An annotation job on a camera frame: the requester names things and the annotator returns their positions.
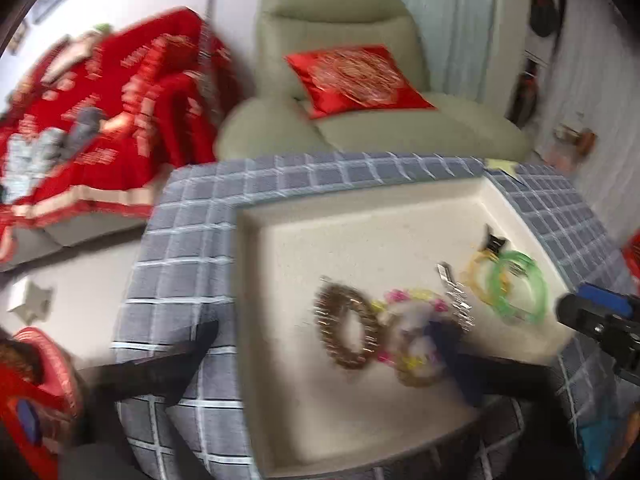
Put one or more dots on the pale yellow star sticker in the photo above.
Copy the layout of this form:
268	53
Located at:
500	165

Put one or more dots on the silver rhinestone hair clip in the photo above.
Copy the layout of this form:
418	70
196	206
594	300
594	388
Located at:
455	295

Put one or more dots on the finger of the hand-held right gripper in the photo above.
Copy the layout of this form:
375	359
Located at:
585	310

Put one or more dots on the red object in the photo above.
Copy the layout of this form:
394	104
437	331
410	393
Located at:
632	255

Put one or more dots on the light grey knitted cloth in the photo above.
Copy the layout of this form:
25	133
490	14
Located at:
30	160

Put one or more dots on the red embroidered cushion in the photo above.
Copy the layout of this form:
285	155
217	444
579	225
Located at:
360	80

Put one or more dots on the black hair clip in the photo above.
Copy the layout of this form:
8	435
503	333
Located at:
494	242

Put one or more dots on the white box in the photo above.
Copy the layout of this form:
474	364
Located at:
32	301

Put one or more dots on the blue plastic object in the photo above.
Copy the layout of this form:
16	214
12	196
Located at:
607	435

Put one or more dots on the brown ornament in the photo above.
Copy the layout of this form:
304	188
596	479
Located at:
577	140

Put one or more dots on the dark grey cloth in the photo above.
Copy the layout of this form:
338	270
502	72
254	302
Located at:
85	127

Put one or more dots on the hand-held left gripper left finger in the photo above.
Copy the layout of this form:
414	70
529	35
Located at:
165	365

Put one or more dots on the beige square tray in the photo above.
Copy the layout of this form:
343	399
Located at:
310	260

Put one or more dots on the yellow translucent bangle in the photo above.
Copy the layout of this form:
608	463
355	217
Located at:
470	275

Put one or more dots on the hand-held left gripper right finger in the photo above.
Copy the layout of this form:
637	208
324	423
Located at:
455	360

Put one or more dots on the pale blue curtain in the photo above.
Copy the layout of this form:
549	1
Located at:
450	25

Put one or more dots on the grey sofa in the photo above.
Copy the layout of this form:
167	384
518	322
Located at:
75	230

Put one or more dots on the beige plush doll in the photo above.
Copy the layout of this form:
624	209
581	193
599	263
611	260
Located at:
75	55

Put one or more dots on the grey-green armchair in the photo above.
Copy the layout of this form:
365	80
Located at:
340	20

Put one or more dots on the grey checked table cloth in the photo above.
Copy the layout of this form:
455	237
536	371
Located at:
190	260

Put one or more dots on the red printed blanket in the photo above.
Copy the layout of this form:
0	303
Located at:
150	85

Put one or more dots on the green translucent bangle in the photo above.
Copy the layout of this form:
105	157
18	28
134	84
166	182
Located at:
541	290

